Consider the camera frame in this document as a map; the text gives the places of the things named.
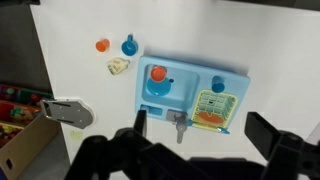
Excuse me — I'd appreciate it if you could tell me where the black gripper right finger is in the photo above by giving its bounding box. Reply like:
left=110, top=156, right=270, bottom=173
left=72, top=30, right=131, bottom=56
left=244, top=111, right=282, bottom=161

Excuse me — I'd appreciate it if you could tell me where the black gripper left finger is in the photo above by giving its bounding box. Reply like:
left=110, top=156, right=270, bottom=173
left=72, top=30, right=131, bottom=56
left=133, top=109, right=148, bottom=137

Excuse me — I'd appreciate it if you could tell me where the small blue toy cup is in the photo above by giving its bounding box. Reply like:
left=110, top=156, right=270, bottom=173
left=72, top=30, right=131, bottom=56
left=211, top=75, right=227, bottom=94

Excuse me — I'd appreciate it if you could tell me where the blue cup in sink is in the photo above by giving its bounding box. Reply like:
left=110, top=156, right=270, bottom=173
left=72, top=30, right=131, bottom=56
left=145, top=75, right=175, bottom=98

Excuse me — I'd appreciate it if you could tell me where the yellow toy drying rack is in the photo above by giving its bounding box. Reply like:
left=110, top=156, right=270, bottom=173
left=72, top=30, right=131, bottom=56
left=192, top=89, right=239, bottom=131

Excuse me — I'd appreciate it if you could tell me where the light blue toy sink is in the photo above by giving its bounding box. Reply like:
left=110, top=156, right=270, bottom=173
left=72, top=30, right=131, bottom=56
left=134, top=55, right=251, bottom=133

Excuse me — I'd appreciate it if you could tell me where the blue toy utensil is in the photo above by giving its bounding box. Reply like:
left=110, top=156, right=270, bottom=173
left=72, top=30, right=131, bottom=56
left=186, top=119, right=231, bottom=135

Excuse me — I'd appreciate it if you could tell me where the grey toy faucet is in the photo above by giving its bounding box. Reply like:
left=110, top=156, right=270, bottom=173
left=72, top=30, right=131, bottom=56
left=166, top=109, right=189, bottom=145

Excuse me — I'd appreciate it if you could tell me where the orange toy plate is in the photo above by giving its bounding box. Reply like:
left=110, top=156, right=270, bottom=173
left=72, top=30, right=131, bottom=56
left=197, top=111, right=224, bottom=127

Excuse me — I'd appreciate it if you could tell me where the cream toy soap bottle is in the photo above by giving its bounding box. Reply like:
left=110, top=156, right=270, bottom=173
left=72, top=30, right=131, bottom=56
left=106, top=57, right=131, bottom=76

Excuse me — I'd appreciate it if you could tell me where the yellow sticky note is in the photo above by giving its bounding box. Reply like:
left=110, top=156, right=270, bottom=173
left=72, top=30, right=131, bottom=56
left=69, top=129, right=84, bottom=141

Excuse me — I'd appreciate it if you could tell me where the grey metal mounting plate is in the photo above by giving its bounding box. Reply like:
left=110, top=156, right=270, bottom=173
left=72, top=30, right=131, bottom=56
left=39, top=98, right=95, bottom=130

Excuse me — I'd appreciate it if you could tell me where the orange toy tumbler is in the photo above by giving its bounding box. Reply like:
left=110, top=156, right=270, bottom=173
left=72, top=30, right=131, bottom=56
left=95, top=38, right=111, bottom=53

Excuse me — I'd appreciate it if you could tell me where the brown cardboard box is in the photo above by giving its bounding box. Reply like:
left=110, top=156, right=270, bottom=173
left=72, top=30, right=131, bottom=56
left=0, top=114, right=62, bottom=180

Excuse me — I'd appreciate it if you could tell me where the orange toy cup with handle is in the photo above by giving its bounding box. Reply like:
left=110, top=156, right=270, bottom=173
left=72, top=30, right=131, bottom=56
left=149, top=65, right=169, bottom=84

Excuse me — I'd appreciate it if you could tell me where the blue toy mug with handle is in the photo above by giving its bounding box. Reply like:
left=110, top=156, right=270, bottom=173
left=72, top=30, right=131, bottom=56
left=120, top=33, right=140, bottom=57

